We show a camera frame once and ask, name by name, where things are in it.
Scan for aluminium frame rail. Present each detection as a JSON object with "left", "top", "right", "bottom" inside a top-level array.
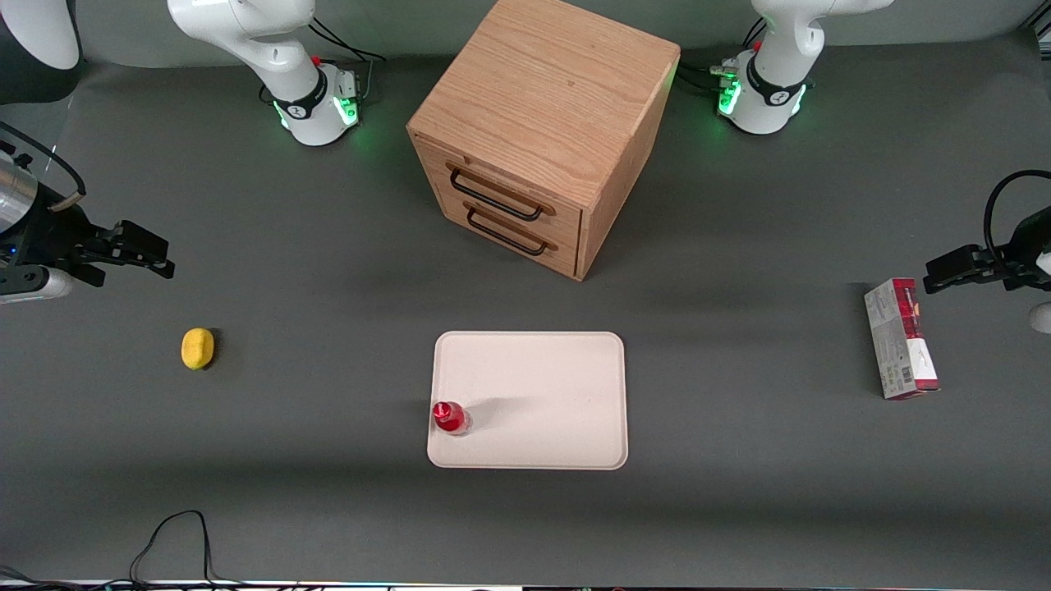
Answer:
[{"left": 1021, "top": 15, "right": 1051, "bottom": 60}]

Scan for red and grey carton box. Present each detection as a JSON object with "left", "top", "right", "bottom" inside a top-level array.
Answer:
[{"left": 864, "top": 277, "right": 942, "bottom": 401}]

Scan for thin black cable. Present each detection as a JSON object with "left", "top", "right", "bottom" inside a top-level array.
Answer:
[{"left": 0, "top": 565, "right": 132, "bottom": 590}]

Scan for beige rectangular tray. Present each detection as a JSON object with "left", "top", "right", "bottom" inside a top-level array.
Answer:
[{"left": 427, "top": 331, "right": 630, "bottom": 471}]

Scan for yellow lemon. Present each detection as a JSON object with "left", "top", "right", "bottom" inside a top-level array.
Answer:
[{"left": 181, "top": 328, "right": 217, "bottom": 372}]

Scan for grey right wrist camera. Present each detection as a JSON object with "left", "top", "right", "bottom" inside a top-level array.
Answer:
[{"left": 0, "top": 266, "right": 76, "bottom": 307}]

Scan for red coke bottle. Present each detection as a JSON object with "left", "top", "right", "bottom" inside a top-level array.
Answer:
[{"left": 432, "top": 400, "right": 474, "bottom": 438}]

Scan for black metal drawer handle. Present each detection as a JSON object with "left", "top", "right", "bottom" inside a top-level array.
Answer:
[
  {"left": 447, "top": 163, "right": 558, "bottom": 223},
  {"left": 464, "top": 202, "right": 560, "bottom": 258}
]

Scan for black arm base cables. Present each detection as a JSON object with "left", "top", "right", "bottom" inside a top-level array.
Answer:
[
  {"left": 306, "top": 16, "right": 388, "bottom": 101},
  {"left": 680, "top": 18, "right": 769, "bottom": 93}
]

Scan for black looped table cable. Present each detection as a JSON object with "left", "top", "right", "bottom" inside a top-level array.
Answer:
[{"left": 128, "top": 510, "right": 247, "bottom": 589}]

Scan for wooden drawer front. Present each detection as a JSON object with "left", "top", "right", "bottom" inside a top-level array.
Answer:
[
  {"left": 413, "top": 135, "right": 585, "bottom": 245},
  {"left": 433, "top": 185, "right": 582, "bottom": 278}
]

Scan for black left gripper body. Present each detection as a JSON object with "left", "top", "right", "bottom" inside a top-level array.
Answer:
[{"left": 980, "top": 207, "right": 1051, "bottom": 293}]

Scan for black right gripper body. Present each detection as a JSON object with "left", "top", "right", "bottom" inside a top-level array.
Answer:
[{"left": 0, "top": 194, "right": 121, "bottom": 289}]

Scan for black right arm base cables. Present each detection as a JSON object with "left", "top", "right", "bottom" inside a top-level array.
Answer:
[{"left": 306, "top": 16, "right": 388, "bottom": 101}]

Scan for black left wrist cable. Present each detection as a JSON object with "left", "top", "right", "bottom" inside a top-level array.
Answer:
[{"left": 984, "top": 169, "right": 1051, "bottom": 265}]

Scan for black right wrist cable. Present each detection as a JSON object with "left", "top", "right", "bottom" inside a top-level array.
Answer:
[{"left": 0, "top": 121, "right": 88, "bottom": 216}]

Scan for black left arm base cables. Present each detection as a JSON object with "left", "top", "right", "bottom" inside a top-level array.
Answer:
[{"left": 680, "top": 18, "right": 769, "bottom": 93}]

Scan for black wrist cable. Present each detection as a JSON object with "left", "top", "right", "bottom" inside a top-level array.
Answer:
[
  {"left": 0, "top": 121, "right": 88, "bottom": 216},
  {"left": 984, "top": 169, "right": 1051, "bottom": 265}
]

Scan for wooden drawer cabinet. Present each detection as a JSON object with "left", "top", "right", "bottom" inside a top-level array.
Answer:
[{"left": 406, "top": 0, "right": 682, "bottom": 282}]

